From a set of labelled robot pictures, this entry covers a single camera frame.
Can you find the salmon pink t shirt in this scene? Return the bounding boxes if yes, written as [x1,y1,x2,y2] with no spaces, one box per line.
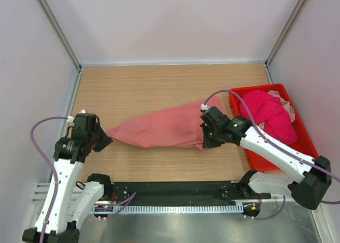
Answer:
[105,96,227,151]

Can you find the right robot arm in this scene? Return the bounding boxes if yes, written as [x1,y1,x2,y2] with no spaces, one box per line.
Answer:
[200,105,332,210]

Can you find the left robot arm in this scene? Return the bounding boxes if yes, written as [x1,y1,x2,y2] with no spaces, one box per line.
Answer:
[22,110,113,242]

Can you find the magenta t shirt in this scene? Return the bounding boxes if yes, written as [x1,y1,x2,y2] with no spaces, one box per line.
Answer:
[242,90,298,145]

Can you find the light pink t shirt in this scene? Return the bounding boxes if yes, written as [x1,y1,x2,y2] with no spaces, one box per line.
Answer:
[259,90,295,130]

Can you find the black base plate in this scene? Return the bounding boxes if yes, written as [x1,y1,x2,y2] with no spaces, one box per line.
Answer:
[91,181,271,218]

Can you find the aluminium front rail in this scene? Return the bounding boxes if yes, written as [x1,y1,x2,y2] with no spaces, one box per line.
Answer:
[31,183,82,204]

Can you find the slotted cable duct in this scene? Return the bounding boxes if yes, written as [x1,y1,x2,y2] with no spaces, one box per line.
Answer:
[91,203,244,215]

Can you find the left aluminium corner post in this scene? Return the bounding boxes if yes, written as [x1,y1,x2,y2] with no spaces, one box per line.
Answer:
[33,0,83,70]

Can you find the aluminium corner post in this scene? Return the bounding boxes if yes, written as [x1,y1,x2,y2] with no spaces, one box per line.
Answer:
[33,0,83,70]
[265,0,308,68]

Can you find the right aluminium corner post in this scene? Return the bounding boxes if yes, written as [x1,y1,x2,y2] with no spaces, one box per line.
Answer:
[265,0,308,68]

